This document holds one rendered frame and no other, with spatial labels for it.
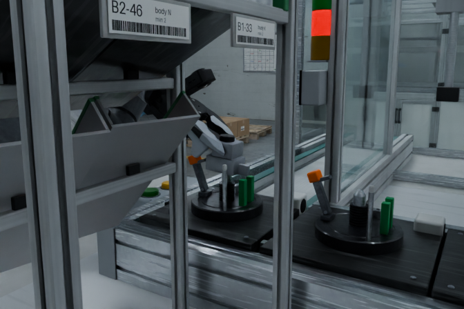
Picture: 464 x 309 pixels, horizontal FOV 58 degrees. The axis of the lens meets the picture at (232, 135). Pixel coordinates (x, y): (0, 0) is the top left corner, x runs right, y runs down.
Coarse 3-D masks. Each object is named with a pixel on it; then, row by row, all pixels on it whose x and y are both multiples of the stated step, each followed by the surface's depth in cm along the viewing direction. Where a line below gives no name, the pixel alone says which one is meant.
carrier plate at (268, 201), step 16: (160, 208) 83; (272, 208) 83; (160, 224) 76; (192, 224) 74; (208, 224) 74; (224, 224) 74; (240, 224) 74; (256, 224) 74; (272, 224) 74; (224, 240) 69; (240, 240) 68; (256, 240) 68
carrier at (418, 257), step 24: (360, 192) 67; (312, 216) 78; (336, 216) 73; (360, 216) 67; (384, 216) 64; (432, 216) 73; (312, 240) 68; (336, 240) 64; (360, 240) 63; (384, 240) 63; (408, 240) 68; (432, 240) 68; (312, 264) 61; (336, 264) 59; (360, 264) 59; (384, 264) 59; (408, 264) 59; (432, 264) 59; (408, 288) 54
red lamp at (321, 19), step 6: (312, 12) 86; (318, 12) 84; (324, 12) 84; (330, 12) 84; (312, 18) 86; (318, 18) 84; (324, 18) 84; (330, 18) 84; (312, 24) 86; (318, 24) 84; (324, 24) 84; (330, 24) 84; (312, 30) 86; (318, 30) 85; (324, 30) 84; (330, 30) 84
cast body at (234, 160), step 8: (224, 136) 79; (232, 136) 79; (224, 144) 78; (232, 144) 77; (240, 144) 80; (216, 152) 79; (232, 152) 77; (240, 152) 80; (208, 160) 80; (216, 160) 79; (224, 160) 78; (232, 160) 78; (240, 160) 79; (208, 168) 81; (216, 168) 80; (232, 168) 78; (240, 168) 79; (248, 168) 78
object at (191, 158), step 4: (192, 156) 84; (200, 156) 85; (188, 160) 84; (192, 160) 84; (196, 160) 83; (200, 160) 83; (204, 160) 83; (192, 164) 84; (196, 164) 84; (200, 164) 85; (196, 168) 84; (200, 168) 84; (196, 172) 84; (200, 172) 84; (196, 176) 84; (200, 176) 84; (204, 176) 85; (200, 180) 84; (204, 180) 84; (200, 184) 84; (204, 184) 84; (200, 188) 84; (204, 188) 84; (208, 188) 84
